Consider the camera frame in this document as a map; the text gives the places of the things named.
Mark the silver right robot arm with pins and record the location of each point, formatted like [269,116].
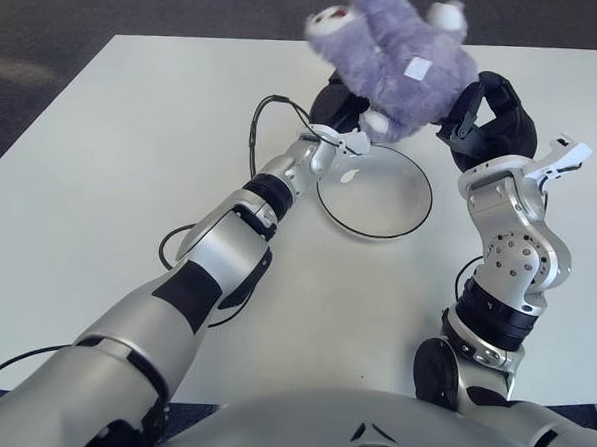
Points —
[511,275]

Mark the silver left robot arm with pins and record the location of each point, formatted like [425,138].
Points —
[201,268]

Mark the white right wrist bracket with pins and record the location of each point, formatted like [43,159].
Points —
[562,159]

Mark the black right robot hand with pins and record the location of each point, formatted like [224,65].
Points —
[504,129]

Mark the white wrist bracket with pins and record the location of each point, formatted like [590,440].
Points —
[562,159]
[353,143]

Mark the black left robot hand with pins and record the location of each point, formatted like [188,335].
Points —
[335,105]

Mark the white plate with black rim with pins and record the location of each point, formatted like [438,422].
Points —
[380,198]

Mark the metal table leg bracket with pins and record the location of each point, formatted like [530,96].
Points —
[166,412]

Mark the grey robot torso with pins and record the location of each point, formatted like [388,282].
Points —
[318,425]

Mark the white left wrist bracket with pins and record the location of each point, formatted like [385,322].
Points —
[353,143]

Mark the purple plush bunny doll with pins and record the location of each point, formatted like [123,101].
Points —
[392,68]

